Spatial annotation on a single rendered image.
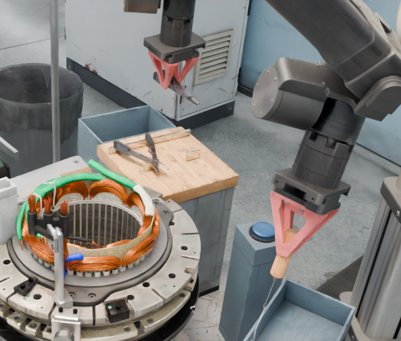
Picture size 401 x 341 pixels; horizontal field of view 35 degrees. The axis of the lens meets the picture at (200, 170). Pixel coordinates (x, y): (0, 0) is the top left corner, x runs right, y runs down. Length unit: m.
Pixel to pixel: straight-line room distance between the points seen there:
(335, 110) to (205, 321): 0.67
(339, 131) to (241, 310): 0.52
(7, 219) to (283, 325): 0.42
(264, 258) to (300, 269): 1.60
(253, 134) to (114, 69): 0.86
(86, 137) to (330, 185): 0.67
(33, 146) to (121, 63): 1.15
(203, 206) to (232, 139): 2.32
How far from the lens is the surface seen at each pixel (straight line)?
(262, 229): 1.08
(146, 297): 0.85
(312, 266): 2.70
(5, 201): 0.90
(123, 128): 1.37
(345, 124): 0.71
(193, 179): 1.14
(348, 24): 0.62
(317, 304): 0.97
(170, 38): 1.17
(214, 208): 1.18
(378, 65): 0.66
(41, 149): 2.59
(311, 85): 0.67
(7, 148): 1.76
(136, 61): 3.47
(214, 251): 1.26
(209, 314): 1.29
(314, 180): 0.72
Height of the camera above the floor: 1.69
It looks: 32 degrees down
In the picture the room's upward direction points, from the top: 7 degrees clockwise
